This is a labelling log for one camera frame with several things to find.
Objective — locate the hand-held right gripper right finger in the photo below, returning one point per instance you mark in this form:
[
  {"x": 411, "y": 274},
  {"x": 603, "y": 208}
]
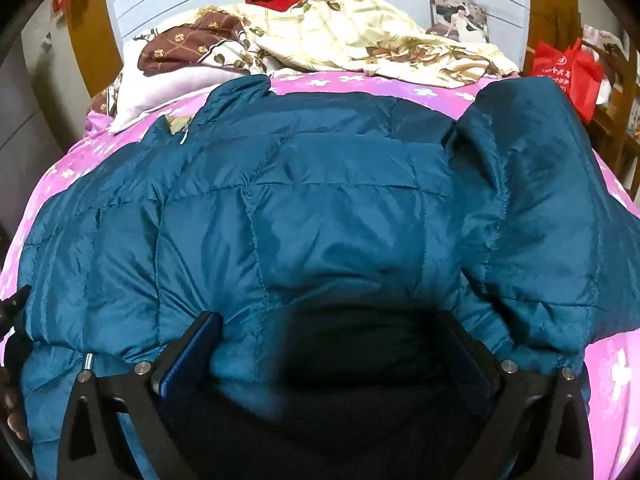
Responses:
[{"x": 470, "y": 362}]

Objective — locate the pink floral bedsheet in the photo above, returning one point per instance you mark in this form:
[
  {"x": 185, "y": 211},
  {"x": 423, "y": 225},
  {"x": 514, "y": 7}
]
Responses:
[{"x": 615, "y": 385}]

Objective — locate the red plastic bag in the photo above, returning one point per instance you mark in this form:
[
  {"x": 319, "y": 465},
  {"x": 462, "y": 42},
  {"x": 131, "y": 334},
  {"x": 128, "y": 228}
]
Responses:
[{"x": 565, "y": 70}]

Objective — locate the brown wooden panel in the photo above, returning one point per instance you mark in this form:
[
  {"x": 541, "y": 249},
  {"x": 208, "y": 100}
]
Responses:
[
  {"x": 545, "y": 10},
  {"x": 92, "y": 45}
]

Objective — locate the cream floral quilt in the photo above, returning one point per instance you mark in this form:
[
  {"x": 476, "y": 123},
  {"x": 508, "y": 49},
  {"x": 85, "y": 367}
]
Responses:
[{"x": 350, "y": 35}]

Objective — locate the brown floral pillow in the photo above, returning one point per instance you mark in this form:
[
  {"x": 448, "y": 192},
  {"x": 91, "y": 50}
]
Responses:
[{"x": 190, "y": 42}]

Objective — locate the wall poster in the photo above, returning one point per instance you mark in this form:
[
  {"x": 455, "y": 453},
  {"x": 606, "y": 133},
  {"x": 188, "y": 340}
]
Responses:
[{"x": 460, "y": 17}]

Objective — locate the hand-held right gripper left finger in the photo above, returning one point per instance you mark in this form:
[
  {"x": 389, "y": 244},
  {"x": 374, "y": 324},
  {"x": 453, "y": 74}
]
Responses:
[{"x": 189, "y": 355}]

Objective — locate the teal down jacket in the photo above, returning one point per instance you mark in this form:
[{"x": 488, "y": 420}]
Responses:
[{"x": 325, "y": 185}]

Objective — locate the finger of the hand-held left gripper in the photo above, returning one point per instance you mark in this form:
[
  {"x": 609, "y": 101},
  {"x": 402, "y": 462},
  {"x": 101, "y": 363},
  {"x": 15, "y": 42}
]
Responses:
[{"x": 15, "y": 306}]

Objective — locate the wooden shelf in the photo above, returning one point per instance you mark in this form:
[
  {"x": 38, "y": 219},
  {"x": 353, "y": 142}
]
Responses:
[{"x": 620, "y": 110}]

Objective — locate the white pillow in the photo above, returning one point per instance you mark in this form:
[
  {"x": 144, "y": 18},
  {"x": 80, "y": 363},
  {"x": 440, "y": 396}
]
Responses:
[{"x": 150, "y": 95}]

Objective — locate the person's left hand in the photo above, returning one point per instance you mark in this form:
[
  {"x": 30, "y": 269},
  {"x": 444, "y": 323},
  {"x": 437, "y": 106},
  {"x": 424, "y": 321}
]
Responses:
[{"x": 12, "y": 412}]

